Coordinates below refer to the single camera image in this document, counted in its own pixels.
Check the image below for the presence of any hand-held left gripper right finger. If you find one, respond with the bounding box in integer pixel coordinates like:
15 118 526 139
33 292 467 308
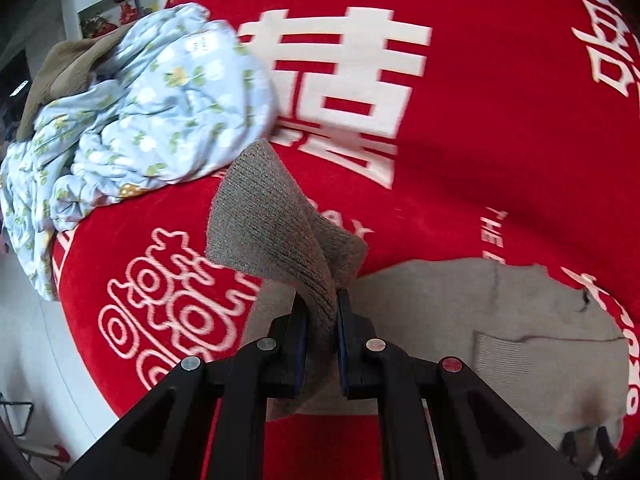
338 290 585 480

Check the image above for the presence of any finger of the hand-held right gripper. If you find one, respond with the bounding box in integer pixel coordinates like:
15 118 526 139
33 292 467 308
561 425 621 480

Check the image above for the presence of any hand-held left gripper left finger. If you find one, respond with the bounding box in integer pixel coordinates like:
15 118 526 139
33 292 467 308
65 304 308 480

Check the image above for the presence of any grey knit sweater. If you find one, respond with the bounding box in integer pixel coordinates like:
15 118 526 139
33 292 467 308
205 140 632 463

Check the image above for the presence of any red printed blanket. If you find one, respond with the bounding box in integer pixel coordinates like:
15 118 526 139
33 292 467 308
50 0 640 480

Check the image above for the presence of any light blue floral cloth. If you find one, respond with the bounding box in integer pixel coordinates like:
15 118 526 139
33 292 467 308
0 2 279 302

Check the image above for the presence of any olive brown garment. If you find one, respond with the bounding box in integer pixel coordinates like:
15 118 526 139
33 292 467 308
16 25 137 142

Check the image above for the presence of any black wire rack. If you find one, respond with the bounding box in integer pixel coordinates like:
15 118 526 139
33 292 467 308
0 394 35 441

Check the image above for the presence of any wall poster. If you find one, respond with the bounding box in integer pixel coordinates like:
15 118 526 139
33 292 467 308
77 0 151 41

